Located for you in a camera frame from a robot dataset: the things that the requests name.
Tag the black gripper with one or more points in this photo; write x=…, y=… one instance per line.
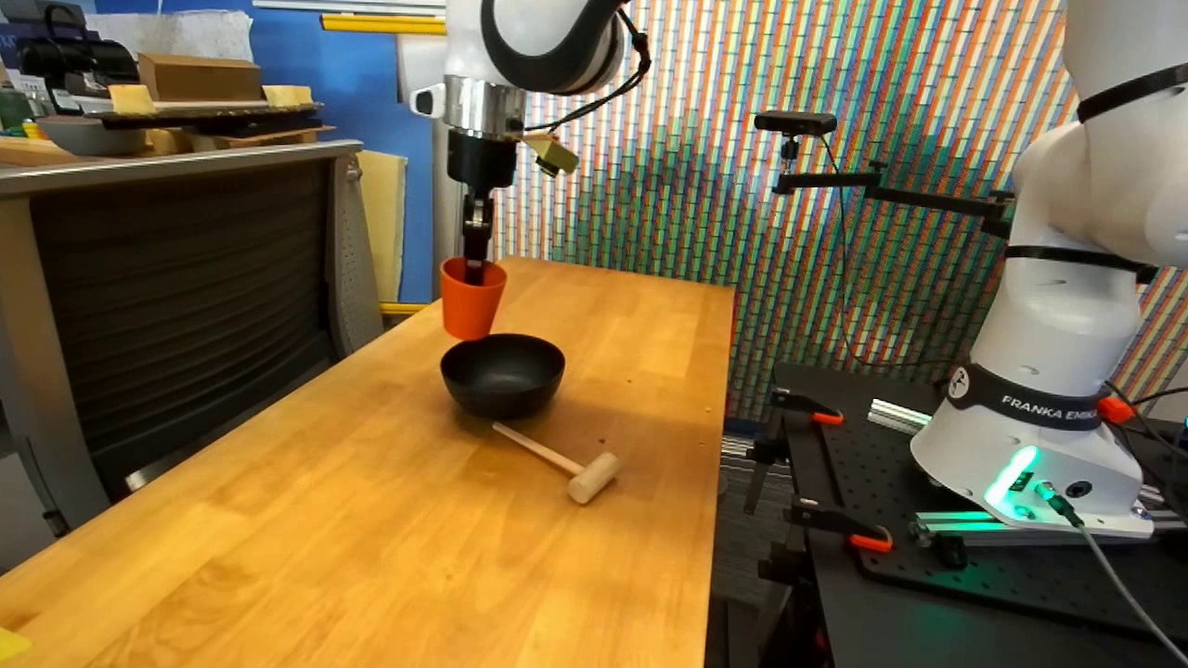
x=482, y=160

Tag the orange plastic cup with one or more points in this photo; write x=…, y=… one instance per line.
x=474, y=300

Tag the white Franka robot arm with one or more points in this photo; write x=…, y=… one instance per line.
x=1064, y=336

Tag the black bowl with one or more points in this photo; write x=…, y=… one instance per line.
x=504, y=377

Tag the pale yellow leaning board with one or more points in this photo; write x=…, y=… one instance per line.
x=385, y=225

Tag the pale foam block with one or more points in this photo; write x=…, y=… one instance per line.
x=131, y=97
x=287, y=97

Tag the small wooden mallet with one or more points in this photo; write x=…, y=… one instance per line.
x=590, y=475

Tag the dark grey cabinet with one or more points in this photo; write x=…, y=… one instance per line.
x=173, y=310

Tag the iridescent striped backdrop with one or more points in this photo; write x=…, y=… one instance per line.
x=803, y=272

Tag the brown wooden box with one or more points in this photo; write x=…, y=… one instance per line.
x=199, y=74

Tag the short silver aluminium profile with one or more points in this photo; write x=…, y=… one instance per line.
x=897, y=416

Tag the black bag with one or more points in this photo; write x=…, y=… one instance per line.
x=74, y=54

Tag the black perforated breadboard base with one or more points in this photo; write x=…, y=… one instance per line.
x=892, y=496

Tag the black exterior camera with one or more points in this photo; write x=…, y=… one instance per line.
x=796, y=125

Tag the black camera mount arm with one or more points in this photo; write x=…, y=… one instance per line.
x=892, y=186

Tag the silver aluminium rail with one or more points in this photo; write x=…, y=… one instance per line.
x=1053, y=527

